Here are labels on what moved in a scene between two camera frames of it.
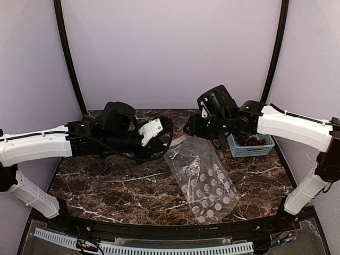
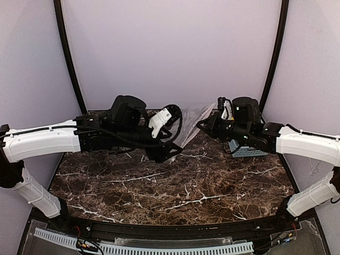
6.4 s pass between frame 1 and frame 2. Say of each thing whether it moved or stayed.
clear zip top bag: moved
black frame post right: stayed
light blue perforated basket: stayed
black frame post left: stayed
